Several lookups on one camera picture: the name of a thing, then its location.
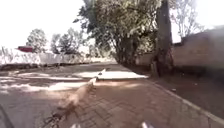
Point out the robot's own part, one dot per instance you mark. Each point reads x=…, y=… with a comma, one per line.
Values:
x=75, y=126
x=146, y=125

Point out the thick tree trunk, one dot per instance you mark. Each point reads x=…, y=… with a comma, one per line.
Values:
x=163, y=36

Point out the distant group of trees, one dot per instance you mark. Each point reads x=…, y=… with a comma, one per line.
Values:
x=63, y=41

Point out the grey asphalt road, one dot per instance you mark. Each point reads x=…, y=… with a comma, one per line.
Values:
x=33, y=96

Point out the bushy green tree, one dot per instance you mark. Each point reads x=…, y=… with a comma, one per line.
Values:
x=120, y=30

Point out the long masonry wall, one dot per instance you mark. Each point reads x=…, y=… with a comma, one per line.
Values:
x=200, y=50

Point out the bare thin tree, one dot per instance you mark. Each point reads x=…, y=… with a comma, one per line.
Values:
x=186, y=16

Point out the red brick path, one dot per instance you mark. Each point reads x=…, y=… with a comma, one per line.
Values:
x=130, y=100

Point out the red roofed building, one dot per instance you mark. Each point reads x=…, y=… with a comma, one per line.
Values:
x=25, y=49

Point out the bare dirt strip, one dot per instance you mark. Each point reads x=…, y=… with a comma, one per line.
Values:
x=196, y=88

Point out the pale low wall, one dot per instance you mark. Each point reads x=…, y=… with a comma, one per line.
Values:
x=43, y=58

